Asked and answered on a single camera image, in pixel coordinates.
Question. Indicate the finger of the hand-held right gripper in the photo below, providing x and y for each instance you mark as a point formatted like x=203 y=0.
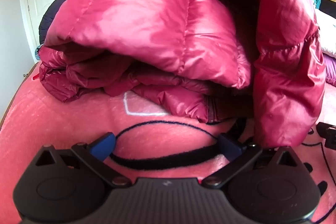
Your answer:
x=326 y=134

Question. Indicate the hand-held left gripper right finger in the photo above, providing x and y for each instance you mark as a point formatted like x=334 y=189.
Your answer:
x=230 y=148

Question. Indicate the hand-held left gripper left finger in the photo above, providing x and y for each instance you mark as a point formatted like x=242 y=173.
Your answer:
x=103 y=146

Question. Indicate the red down jacket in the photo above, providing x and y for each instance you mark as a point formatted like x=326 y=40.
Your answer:
x=157 y=16

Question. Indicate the pink heart-print blanket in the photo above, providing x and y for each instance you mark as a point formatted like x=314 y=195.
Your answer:
x=52 y=121

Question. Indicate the purple quilt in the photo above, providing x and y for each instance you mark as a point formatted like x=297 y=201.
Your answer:
x=330 y=69

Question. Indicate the light blue quilt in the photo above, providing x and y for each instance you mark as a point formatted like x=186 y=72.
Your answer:
x=326 y=35

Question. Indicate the black cloth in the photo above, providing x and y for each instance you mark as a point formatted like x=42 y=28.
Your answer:
x=329 y=6

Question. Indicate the white door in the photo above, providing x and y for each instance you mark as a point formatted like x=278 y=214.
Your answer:
x=39 y=8

